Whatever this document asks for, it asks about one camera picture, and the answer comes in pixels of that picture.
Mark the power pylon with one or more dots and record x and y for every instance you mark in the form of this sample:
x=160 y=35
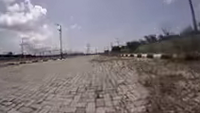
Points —
x=87 y=48

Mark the street lamp pole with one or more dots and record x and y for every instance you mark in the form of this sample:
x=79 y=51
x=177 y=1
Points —
x=60 y=41

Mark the black and white kerb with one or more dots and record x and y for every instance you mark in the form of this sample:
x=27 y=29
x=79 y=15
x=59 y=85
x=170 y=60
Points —
x=28 y=61
x=154 y=55

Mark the grey brick paved path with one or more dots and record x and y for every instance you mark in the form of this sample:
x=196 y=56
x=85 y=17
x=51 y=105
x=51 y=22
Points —
x=56 y=91

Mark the row of dark trees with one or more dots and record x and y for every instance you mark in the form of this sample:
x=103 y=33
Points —
x=153 y=39

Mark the grassy embankment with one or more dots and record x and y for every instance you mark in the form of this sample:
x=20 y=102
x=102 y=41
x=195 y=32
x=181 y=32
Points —
x=177 y=44

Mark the dry grass verge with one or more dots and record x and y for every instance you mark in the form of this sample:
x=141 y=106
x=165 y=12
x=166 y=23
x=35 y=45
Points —
x=180 y=87

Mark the long dark fence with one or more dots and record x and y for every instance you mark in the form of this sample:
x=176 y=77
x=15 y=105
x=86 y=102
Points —
x=7 y=55

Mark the tall dark pole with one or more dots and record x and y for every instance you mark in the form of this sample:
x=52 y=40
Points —
x=192 y=13

